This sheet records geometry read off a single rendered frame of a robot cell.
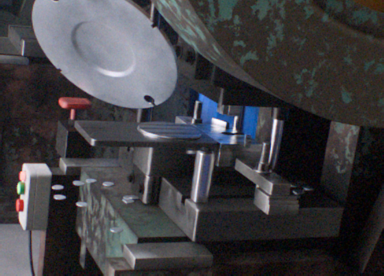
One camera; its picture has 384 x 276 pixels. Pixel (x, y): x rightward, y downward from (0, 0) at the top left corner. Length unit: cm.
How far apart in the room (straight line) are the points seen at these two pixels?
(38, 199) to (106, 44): 46
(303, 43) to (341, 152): 51
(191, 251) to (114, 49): 38
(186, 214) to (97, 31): 35
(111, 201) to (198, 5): 62
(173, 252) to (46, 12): 47
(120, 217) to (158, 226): 8
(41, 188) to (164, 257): 49
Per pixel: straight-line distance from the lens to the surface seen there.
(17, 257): 277
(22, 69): 295
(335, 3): 103
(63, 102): 173
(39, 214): 168
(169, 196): 141
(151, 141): 140
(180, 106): 314
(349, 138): 147
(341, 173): 149
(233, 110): 150
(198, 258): 128
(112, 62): 138
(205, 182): 132
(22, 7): 470
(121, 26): 129
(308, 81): 103
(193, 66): 142
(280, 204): 133
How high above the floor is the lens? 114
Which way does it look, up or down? 14 degrees down
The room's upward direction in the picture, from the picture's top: 8 degrees clockwise
